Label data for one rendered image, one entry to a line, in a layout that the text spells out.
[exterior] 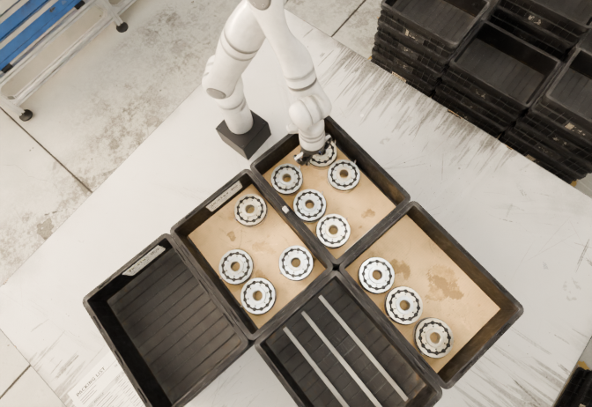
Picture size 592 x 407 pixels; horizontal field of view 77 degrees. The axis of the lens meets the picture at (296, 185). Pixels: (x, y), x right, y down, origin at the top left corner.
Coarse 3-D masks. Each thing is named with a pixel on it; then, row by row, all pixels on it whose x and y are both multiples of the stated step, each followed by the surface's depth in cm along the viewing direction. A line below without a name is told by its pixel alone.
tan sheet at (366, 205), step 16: (288, 160) 124; (336, 160) 123; (304, 176) 122; (320, 176) 122; (320, 192) 120; (336, 192) 120; (352, 192) 119; (368, 192) 119; (336, 208) 118; (352, 208) 118; (368, 208) 117; (384, 208) 117; (352, 224) 116; (368, 224) 116; (352, 240) 115; (336, 256) 113
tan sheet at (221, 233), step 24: (216, 216) 120; (192, 240) 118; (216, 240) 117; (240, 240) 117; (264, 240) 116; (288, 240) 116; (216, 264) 115; (264, 264) 114; (240, 288) 112; (288, 288) 111
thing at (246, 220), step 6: (240, 198) 118; (246, 198) 118; (252, 198) 118; (258, 198) 118; (240, 204) 117; (258, 204) 117; (264, 204) 117; (234, 210) 117; (240, 210) 117; (258, 210) 116; (264, 210) 116; (240, 216) 116; (246, 216) 116; (258, 216) 116; (240, 222) 115; (246, 222) 116; (252, 222) 115; (258, 222) 115
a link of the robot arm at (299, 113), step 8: (296, 104) 89; (304, 104) 88; (296, 112) 88; (304, 112) 88; (296, 120) 89; (304, 120) 89; (312, 120) 90; (304, 128) 91; (312, 128) 96; (320, 128) 97; (304, 136) 99; (312, 136) 98; (320, 136) 100
